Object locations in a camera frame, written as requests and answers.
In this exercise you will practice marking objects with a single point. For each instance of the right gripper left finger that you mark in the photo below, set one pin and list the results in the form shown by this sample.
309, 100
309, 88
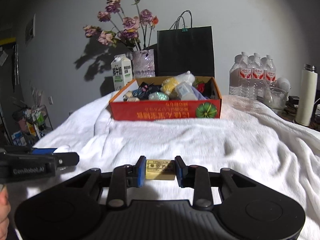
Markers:
124, 177

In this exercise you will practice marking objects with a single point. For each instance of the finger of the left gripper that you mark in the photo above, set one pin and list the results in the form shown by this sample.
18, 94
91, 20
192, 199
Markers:
66, 159
43, 151

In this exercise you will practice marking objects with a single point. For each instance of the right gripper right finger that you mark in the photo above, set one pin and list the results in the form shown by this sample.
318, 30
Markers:
197, 178

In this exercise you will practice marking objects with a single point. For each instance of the small yellow label card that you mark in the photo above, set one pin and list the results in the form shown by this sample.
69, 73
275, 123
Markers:
160, 169

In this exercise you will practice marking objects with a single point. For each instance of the cream square box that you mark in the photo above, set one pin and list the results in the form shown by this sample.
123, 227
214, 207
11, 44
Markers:
133, 99

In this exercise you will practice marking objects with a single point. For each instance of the translucent white plastic container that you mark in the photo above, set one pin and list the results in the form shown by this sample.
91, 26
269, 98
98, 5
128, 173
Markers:
185, 92

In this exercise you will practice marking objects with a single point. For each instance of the red artificial rose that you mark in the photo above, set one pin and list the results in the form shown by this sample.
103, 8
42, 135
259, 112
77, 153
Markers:
203, 87

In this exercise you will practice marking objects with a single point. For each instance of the yellow plush toy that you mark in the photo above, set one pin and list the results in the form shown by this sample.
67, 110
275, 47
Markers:
168, 86

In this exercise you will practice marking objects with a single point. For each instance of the person's left hand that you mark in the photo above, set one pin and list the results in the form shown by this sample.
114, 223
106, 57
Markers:
4, 212

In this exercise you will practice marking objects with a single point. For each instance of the red orange cardboard box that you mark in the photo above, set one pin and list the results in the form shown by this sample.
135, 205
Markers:
148, 110

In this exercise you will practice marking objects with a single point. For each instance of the white fluffy blanket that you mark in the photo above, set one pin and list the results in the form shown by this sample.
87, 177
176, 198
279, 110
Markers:
248, 138

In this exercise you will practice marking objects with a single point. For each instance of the white green milk carton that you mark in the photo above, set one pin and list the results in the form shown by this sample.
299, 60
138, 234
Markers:
121, 71

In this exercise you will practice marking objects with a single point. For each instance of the pack of water bottles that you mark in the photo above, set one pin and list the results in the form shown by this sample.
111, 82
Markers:
251, 75

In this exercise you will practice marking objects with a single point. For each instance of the frosted glass flower vase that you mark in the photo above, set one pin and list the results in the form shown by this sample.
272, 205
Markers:
143, 64

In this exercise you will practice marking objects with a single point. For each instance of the black paper shopping bag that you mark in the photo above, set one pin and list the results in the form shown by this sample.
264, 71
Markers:
178, 52

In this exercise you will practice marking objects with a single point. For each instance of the white thermos bottle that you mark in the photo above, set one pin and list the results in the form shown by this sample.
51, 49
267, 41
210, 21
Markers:
307, 95

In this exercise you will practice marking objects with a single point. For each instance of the dried pink purple flowers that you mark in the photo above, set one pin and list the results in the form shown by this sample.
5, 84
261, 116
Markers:
133, 32

